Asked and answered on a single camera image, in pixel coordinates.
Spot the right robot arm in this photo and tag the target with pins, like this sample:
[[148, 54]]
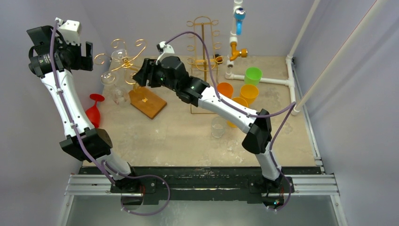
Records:
[[172, 74]]

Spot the orange faucet tap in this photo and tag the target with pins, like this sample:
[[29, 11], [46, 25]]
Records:
[[235, 53]]

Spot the small clear tumbler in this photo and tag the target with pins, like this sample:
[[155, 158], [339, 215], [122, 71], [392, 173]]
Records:
[[217, 127]]

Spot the orange plastic goblet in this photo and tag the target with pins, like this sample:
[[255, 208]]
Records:
[[225, 89]]

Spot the clear wine glass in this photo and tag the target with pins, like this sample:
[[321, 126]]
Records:
[[121, 62]]

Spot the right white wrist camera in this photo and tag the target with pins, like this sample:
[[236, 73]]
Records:
[[165, 50]]

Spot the clear stemmed glass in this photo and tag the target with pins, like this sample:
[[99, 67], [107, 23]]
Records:
[[118, 94]]

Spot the aluminium rail frame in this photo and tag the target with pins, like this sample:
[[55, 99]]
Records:
[[244, 185]]

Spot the gold tall wire rack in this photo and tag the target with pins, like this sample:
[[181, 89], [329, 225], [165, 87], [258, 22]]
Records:
[[199, 65]]

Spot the yellow goblet rear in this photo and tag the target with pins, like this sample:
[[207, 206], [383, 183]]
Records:
[[249, 93]]

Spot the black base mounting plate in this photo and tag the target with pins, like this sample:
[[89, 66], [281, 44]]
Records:
[[158, 172]]

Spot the white pvc pipe frame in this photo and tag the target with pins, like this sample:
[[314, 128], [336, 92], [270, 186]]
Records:
[[290, 81]]

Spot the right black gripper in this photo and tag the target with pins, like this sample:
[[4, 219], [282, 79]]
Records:
[[147, 72]]

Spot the small black orange object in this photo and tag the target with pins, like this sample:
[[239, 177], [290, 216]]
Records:
[[218, 59]]

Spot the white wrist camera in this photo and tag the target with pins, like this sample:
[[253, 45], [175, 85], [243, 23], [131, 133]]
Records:
[[165, 50], [70, 31]]

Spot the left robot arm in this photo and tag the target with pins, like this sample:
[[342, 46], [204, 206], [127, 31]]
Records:
[[55, 53]]

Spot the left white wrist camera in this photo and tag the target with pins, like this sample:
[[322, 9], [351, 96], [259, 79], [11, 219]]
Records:
[[70, 31]]

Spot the red plastic goblet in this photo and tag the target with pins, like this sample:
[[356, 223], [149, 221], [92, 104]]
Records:
[[93, 112]]

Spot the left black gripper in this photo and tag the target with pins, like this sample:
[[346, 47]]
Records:
[[82, 62]]

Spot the green plastic cup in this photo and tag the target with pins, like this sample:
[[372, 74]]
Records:
[[253, 76]]

